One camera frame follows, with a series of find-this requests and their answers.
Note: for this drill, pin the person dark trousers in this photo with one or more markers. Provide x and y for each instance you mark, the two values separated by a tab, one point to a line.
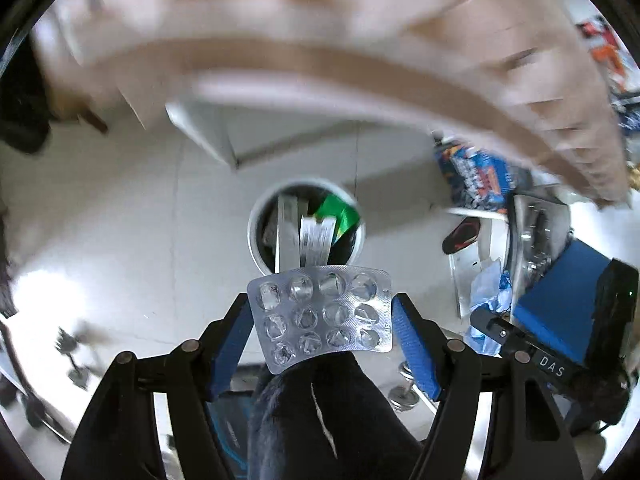
325	419

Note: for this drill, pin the checkered brown tablecloth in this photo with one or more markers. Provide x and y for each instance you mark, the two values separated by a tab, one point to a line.
512	77

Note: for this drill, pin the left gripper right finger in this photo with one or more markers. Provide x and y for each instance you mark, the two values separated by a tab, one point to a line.
526	437

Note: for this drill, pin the blue printed carton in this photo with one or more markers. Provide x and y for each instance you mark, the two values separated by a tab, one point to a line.
477	180

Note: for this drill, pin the silver pill blister pack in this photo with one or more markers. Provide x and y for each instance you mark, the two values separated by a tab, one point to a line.
308	312

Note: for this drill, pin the white medicine box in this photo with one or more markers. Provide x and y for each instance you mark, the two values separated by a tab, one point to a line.
287	241

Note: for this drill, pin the dumbbell left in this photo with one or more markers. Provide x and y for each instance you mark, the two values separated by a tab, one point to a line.
67	345

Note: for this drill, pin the red black slipper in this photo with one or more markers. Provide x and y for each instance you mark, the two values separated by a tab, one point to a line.
462	236

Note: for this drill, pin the dumbbell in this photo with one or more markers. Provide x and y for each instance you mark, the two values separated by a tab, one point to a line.
404	397
67	345

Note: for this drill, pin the grey medicine box sleeve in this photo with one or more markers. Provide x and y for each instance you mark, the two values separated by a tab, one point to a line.
316	240

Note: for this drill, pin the white round trash bin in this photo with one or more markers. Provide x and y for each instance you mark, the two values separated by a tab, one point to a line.
318	198

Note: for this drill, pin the dumbbell right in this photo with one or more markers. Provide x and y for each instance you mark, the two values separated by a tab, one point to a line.
404	397

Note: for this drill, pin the white table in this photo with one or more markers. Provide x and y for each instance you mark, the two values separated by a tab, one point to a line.
203	123

